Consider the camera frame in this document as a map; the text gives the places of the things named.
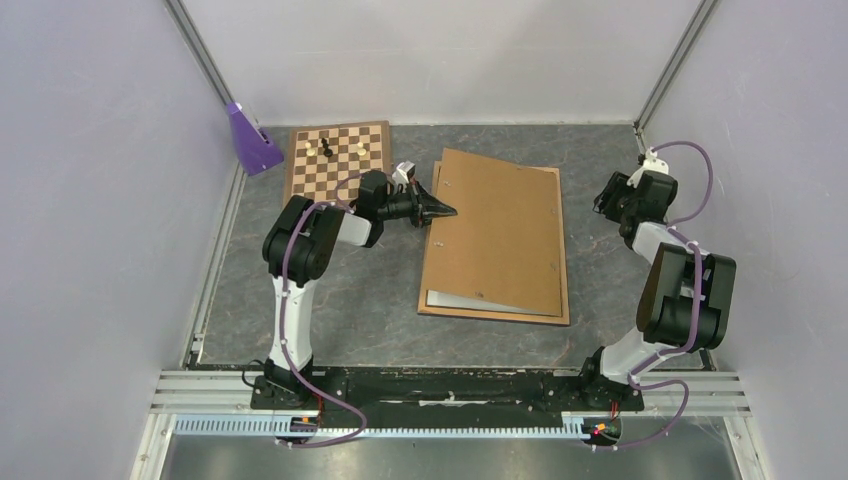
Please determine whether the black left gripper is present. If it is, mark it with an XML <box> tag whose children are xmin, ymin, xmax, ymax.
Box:
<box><xmin>378</xmin><ymin>178</ymin><xmax>457</xmax><ymax>229</ymax></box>

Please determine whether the wooden picture frame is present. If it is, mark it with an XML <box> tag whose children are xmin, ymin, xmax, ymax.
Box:
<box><xmin>416</xmin><ymin>160</ymin><xmax>572</xmax><ymax>327</ymax></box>

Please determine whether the red sunset photo print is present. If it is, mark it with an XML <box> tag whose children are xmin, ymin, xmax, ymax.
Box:
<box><xmin>426</xmin><ymin>290</ymin><xmax>514</xmax><ymax>312</ymax></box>

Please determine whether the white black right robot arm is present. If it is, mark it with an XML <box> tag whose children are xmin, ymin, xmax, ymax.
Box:
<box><xmin>577</xmin><ymin>172</ymin><xmax>737</xmax><ymax>408</ymax></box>

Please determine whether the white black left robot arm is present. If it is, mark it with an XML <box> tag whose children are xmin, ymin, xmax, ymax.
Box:
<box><xmin>262</xmin><ymin>162</ymin><xmax>458</xmax><ymax>408</ymax></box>

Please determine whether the wooden chessboard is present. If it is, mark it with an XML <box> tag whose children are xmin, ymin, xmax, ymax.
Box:
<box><xmin>283</xmin><ymin>120</ymin><xmax>394</xmax><ymax>204</ymax></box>

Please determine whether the black chess piece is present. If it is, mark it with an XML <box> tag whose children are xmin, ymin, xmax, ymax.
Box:
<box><xmin>320</xmin><ymin>138</ymin><xmax>334</xmax><ymax>158</ymax></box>

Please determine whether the purple wedge stand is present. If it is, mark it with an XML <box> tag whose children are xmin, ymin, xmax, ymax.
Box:
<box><xmin>226</xmin><ymin>102</ymin><xmax>284</xmax><ymax>176</ymax></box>

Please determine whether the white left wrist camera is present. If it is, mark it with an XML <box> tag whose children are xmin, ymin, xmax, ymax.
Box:
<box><xmin>391</xmin><ymin>161</ymin><xmax>417</xmax><ymax>191</ymax></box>

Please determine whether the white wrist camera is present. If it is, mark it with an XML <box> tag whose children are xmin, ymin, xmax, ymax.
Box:
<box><xmin>391</xmin><ymin>161</ymin><xmax>417</xmax><ymax>191</ymax></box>
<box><xmin>627</xmin><ymin>148</ymin><xmax>669</xmax><ymax>188</ymax></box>

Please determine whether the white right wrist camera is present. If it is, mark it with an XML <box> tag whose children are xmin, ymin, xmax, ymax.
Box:
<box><xmin>627</xmin><ymin>148</ymin><xmax>669</xmax><ymax>188</ymax></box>

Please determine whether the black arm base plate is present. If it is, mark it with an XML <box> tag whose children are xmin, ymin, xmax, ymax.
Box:
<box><xmin>248</xmin><ymin>366</ymin><xmax>645</xmax><ymax>415</ymax></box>

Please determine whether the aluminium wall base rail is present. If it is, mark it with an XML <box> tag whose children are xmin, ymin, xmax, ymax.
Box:
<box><xmin>180</xmin><ymin>165</ymin><xmax>247</xmax><ymax>369</ymax></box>

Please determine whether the slotted cable duct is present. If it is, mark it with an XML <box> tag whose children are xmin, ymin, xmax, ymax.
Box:
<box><xmin>173</xmin><ymin>413</ymin><xmax>624</xmax><ymax>440</ymax></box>

